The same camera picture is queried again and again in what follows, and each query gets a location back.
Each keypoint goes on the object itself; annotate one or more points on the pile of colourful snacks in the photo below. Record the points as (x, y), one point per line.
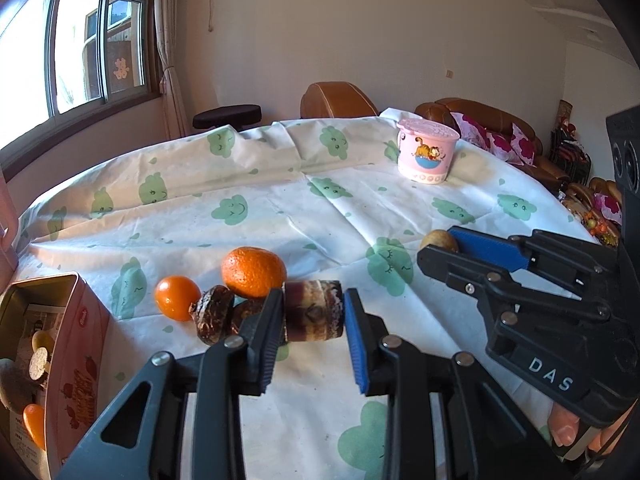
(597, 227)

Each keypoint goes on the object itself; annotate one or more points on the large mandarin orange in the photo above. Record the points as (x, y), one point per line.
(252, 270)

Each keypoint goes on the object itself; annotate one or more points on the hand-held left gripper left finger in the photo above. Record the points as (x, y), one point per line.
(267, 350)

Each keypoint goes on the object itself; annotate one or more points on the round macaron cookie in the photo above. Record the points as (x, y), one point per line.
(37, 366)

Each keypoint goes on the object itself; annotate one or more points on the pale beige curtain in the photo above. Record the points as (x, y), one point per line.
(170, 60)

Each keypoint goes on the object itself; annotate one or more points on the printed paper sheet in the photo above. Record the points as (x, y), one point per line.
(45, 317)

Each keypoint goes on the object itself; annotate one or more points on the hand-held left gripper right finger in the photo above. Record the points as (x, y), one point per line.
(357, 345)

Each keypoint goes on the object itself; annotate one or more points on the pink cartoon cup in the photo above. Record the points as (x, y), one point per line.
(425, 155)

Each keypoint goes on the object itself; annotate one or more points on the pink flower window sticker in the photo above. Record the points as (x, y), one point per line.
(120, 67)

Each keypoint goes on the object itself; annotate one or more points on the black round stool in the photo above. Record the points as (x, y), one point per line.
(227, 116)

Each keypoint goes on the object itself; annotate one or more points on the pink floral cushion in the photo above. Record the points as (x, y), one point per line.
(607, 205)
(472, 127)
(515, 147)

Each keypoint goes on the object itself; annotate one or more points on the striped brown roll slice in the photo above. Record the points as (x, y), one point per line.
(312, 310)

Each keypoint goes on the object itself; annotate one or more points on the medium mandarin orange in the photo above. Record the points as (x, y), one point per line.
(35, 425)

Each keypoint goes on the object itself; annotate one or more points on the dark brown date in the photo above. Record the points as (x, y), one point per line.
(245, 315)
(212, 315)

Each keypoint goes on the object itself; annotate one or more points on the brown leather chair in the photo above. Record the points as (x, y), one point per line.
(332, 100)

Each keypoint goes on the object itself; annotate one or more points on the pink metal tin box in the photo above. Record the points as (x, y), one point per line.
(75, 385)

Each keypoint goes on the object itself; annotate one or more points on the sliding glass window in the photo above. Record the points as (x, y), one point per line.
(75, 35)

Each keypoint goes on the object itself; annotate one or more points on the pink electric kettle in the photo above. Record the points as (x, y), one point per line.
(6, 230)

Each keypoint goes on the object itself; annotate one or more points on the person's right hand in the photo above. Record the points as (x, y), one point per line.
(562, 425)

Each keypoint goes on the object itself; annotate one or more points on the purple passion fruit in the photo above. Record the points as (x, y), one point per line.
(15, 385)

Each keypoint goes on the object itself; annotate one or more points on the small round orange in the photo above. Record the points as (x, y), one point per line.
(175, 297)

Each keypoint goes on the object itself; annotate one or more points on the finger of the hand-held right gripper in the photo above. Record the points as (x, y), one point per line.
(460, 272)
(490, 247)

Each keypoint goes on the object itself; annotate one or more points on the brown leather sofa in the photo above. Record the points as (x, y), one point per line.
(435, 110)

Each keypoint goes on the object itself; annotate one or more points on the colourful cluttered rack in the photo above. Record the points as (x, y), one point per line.
(570, 145)

